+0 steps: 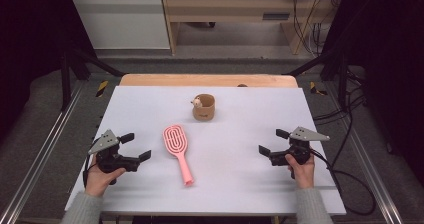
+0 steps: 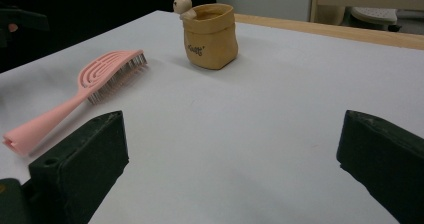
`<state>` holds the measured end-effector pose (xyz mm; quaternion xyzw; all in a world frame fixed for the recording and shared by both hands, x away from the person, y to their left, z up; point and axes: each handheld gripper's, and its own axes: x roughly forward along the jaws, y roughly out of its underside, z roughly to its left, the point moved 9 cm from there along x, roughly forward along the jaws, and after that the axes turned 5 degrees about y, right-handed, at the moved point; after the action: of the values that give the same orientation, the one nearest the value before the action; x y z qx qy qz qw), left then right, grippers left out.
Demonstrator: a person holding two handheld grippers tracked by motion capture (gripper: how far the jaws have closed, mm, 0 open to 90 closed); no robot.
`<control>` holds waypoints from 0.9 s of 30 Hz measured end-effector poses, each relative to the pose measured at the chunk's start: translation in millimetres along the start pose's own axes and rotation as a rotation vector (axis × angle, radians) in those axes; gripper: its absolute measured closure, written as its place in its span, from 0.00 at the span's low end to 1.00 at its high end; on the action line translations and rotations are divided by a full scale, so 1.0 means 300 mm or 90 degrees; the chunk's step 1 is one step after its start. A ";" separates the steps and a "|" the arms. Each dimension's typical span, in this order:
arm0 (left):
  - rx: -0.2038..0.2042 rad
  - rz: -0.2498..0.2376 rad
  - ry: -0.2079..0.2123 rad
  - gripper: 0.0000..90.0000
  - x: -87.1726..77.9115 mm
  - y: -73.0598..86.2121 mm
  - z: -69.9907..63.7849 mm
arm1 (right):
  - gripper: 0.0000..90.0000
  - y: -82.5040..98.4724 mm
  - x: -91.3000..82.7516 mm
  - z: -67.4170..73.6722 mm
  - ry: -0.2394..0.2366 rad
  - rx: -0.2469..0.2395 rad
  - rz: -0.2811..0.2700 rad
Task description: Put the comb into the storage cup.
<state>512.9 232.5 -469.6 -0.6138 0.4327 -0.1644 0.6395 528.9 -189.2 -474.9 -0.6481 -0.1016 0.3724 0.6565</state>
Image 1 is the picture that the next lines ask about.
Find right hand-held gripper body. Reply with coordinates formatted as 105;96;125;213
269;126;331;167

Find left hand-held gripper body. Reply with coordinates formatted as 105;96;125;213
88;129;141;175

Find pink hairbrush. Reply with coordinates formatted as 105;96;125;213
162;124;195;187

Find person's left hand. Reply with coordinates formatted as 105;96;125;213
84;153;128;198

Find person's right hand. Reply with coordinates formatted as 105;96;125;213
284;152;316;190

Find white table cover board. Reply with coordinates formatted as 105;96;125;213
64;85;347;217

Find yellow black striped tape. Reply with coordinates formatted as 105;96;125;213
309;81;328;96
95;80;110;98

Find tan bear storage pouch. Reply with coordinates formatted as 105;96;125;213
190;93;216;122

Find wooden table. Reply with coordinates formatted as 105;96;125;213
119;73;299;88

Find white cabinet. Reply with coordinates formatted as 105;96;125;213
65;0;171;50

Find grey rectangular desk tag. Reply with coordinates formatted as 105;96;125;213
262;12;291;21

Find black curtain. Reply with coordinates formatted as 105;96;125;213
322;0;424;177
0;0;98;143

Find light wooden desk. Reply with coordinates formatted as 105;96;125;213
159;0;348;56

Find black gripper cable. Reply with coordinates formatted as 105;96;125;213
82;137;101;189
309;148;377;217

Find black floor cables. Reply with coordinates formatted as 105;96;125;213
313;67;368;167

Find aluminium floor rail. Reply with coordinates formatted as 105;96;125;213
0;83;85;224
344;125;405;224

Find black metal frame stand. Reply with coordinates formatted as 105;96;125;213
59;45;125;112
285;48;350;112

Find bundle of black wall cables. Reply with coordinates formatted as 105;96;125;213
290;0;334;58

